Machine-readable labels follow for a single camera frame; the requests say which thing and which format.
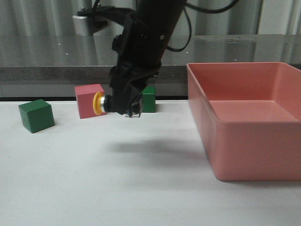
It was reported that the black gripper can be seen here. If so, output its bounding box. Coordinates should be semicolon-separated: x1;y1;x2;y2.
110;11;175;117

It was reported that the yellow push button switch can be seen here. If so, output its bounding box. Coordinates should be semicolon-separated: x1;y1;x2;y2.
93;91;143;118

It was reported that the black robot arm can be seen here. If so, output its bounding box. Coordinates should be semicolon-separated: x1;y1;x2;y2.
104;0;185;115

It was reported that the green cube middle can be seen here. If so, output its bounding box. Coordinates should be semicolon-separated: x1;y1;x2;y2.
142;87;156;113

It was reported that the green cube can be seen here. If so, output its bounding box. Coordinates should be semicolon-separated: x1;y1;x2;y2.
18;99;55;133
142;87;156;113

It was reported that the pink cube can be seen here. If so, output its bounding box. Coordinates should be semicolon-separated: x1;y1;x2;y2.
75;84;106;119

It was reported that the green cube left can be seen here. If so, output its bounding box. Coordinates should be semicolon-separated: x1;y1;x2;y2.
18;99;55;133

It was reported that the pink plastic bin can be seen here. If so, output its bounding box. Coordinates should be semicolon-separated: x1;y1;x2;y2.
187;62;301;180

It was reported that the grey curtain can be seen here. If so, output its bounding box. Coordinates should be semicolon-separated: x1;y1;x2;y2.
0;0;301;36

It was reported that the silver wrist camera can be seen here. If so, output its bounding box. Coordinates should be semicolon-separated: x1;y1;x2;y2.
72;7;111;36

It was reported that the black cable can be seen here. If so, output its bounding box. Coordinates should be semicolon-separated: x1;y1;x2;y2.
166;0;240;52

